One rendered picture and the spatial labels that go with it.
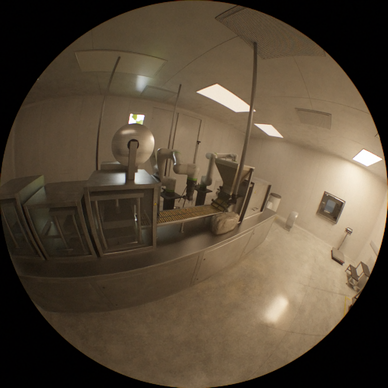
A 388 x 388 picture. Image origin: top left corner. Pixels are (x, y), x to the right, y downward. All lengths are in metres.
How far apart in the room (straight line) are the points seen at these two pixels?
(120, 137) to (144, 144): 0.16
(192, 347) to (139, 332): 0.54
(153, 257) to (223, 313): 1.14
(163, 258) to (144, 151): 0.77
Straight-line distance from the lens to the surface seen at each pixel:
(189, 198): 1.17
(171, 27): 1.44
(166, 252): 1.06
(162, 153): 1.45
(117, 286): 1.12
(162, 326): 1.60
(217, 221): 1.28
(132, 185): 0.77
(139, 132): 0.85
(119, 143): 0.84
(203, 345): 1.61
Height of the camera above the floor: 1.57
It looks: 19 degrees down
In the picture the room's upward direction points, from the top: 10 degrees clockwise
